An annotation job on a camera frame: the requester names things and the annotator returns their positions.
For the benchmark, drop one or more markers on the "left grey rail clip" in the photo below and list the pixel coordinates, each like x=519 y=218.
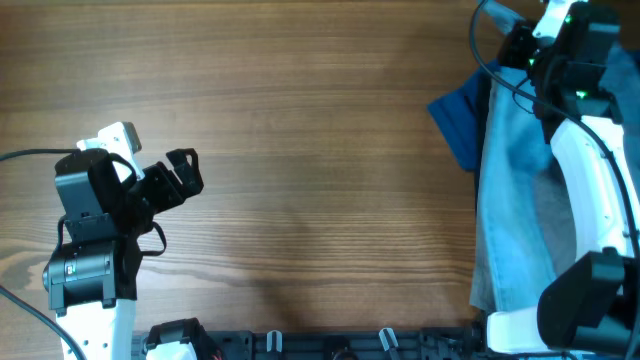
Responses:
x=274 y=342

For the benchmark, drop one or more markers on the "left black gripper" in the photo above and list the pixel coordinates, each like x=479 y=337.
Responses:
x=161 y=182

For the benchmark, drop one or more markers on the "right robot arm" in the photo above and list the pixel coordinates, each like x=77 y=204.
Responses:
x=593 y=306

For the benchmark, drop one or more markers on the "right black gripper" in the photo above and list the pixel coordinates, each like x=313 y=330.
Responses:
x=516 y=45

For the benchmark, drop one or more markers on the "grey trousers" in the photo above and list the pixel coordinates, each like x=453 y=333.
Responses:
x=525 y=238

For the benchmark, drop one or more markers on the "grey rail clip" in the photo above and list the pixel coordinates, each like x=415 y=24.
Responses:
x=274 y=342
x=389 y=343

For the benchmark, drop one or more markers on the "dark blue t-shirt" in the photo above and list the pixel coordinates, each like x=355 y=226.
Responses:
x=461 y=117

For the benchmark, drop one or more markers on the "light blue denim jeans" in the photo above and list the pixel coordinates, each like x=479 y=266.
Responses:
x=514 y=140

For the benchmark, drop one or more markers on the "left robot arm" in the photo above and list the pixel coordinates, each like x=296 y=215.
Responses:
x=91 y=280

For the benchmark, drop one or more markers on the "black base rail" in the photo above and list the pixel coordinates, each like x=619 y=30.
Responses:
x=445 y=343

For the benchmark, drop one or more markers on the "right grey rail clip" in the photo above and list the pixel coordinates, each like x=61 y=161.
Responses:
x=389 y=343

